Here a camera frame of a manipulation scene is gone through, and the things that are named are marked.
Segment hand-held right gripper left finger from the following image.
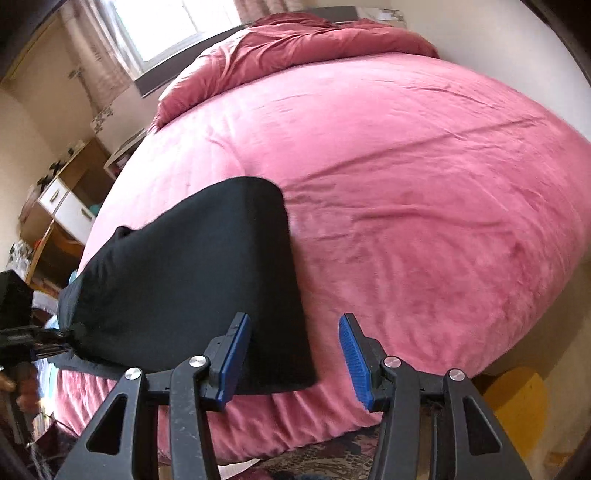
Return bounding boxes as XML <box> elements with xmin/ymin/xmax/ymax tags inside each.
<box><xmin>54</xmin><ymin>312</ymin><xmax>252</xmax><ymax>480</ymax></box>

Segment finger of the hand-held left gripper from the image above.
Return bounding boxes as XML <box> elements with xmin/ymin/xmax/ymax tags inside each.
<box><xmin>30</xmin><ymin>323</ymin><xmax>88</xmax><ymax>361</ymax></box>

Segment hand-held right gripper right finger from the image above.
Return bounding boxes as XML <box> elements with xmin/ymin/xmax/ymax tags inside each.
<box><xmin>338</xmin><ymin>313</ymin><xmax>534</xmax><ymax>480</ymax></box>

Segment black embroidered pants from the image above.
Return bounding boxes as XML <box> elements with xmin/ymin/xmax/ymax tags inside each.
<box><xmin>58</xmin><ymin>176</ymin><xmax>319</xmax><ymax>398</ymax></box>

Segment wooden desk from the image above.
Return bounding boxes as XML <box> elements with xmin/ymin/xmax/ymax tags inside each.
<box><xmin>9</xmin><ymin>137</ymin><xmax>112</xmax><ymax>296</ymax></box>

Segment patterned rug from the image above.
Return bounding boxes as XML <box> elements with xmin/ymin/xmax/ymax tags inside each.
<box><xmin>217</xmin><ymin>429</ymin><xmax>389</xmax><ymax>480</ymax></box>

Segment white cabinet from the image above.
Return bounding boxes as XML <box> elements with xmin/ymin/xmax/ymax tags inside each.
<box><xmin>37</xmin><ymin>178</ymin><xmax>98</xmax><ymax>245</ymax></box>

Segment pink bed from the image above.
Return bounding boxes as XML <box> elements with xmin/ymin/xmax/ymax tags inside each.
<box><xmin>58</xmin><ymin>51</ymin><xmax>591</xmax><ymax>467</ymax></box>

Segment yellow stool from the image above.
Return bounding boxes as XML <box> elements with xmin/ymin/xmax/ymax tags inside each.
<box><xmin>480</xmin><ymin>367</ymin><xmax>550</xmax><ymax>457</ymax></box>

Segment white nightstand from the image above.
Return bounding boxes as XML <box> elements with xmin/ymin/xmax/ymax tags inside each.
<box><xmin>104</xmin><ymin>129</ymin><xmax>148</xmax><ymax>178</ymax></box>

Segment window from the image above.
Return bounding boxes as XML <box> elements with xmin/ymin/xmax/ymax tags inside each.
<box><xmin>104</xmin><ymin>0</ymin><xmax>243</xmax><ymax>65</ymax></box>

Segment red duvet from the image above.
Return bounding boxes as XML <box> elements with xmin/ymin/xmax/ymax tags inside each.
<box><xmin>154</xmin><ymin>13</ymin><xmax>439</xmax><ymax>130</ymax></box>

